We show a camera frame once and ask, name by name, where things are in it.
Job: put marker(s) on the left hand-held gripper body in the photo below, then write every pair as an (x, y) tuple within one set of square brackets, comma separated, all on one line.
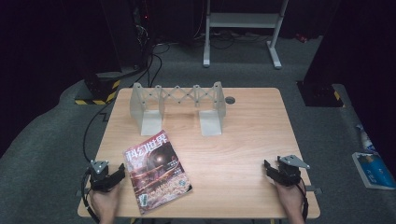
[(99, 174)]

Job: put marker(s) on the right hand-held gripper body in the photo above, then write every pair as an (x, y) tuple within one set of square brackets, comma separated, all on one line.
[(291, 171)]

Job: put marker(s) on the glossy red-covered magazine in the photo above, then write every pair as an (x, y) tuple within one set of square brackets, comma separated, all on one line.
[(157, 172)]

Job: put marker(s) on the white metal expandable bookend rack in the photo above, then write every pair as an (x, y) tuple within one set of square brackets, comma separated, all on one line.
[(151, 121)]

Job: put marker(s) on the person's right hand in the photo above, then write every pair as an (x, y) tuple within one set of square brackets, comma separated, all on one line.
[(292, 197)]

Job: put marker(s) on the grey table grommet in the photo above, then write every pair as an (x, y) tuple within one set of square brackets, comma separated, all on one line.
[(229, 100)]

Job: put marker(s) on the white blue plastic packet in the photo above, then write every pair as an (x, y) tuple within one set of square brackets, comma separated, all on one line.
[(367, 141)]

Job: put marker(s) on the black yellow striped stand base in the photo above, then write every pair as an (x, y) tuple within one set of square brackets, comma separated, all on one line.
[(99, 90)]

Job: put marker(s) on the small red object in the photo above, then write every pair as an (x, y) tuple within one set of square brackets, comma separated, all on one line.
[(301, 38)]

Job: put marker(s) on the dark equipment rack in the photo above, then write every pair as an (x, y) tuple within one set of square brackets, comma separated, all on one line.
[(130, 31)]

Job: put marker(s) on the white metal stand frame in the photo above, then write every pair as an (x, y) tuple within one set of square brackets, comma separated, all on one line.
[(241, 20)]

